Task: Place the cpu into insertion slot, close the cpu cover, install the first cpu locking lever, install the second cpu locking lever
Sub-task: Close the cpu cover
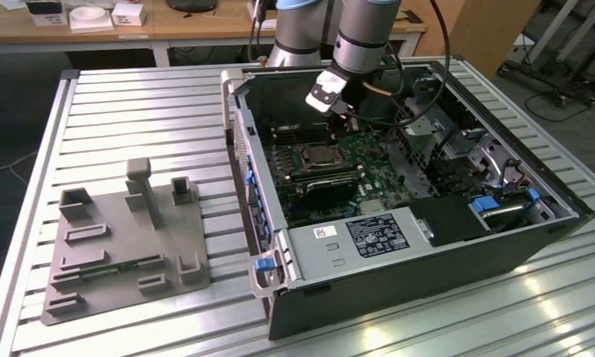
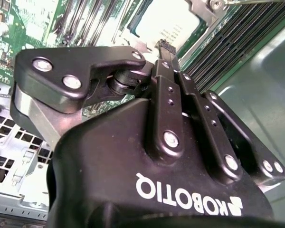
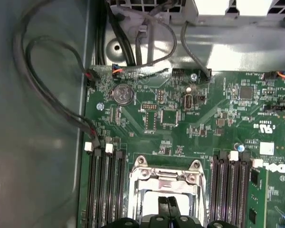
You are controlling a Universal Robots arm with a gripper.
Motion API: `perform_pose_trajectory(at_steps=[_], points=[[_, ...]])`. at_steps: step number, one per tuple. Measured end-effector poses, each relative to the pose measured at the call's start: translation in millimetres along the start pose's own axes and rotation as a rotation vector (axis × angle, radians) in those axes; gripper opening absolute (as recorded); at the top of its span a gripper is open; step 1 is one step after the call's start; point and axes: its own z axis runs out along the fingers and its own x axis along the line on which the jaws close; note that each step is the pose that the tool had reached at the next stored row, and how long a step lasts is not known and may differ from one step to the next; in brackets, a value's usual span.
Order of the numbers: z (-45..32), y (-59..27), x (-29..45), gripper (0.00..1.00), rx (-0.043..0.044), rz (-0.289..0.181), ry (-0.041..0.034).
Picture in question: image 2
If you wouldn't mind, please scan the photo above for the metal socket cover frame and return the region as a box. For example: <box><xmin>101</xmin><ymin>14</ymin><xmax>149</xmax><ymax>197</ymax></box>
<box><xmin>116</xmin><ymin>0</ymin><xmax>221</xmax><ymax>53</ymax></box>

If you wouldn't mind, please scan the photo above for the silver CPU with green rim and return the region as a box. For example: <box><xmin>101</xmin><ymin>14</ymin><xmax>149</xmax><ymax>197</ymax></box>
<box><xmin>129</xmin><ymin>2</ymin><xmax>202</xmax><ymax>52</ymax></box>

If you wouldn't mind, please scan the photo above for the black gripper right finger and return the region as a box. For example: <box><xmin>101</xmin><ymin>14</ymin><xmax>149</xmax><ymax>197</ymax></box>
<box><xmin>170</xmin><ymin>46</ymin><xmax>285</xmax><ymax>188</ymax></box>

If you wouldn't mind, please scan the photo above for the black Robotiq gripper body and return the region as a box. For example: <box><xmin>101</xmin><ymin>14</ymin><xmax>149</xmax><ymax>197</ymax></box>
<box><xmin>46</xmin><ymin>98</ymin><xmax>276</xmax><ymax>228</ymax></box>

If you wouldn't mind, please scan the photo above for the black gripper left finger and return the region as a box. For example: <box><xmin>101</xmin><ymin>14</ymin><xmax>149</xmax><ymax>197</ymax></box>
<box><xmin>10</xmin><ymin>39</ymin><xmax>185</xmax><ymax>164</ymax></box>

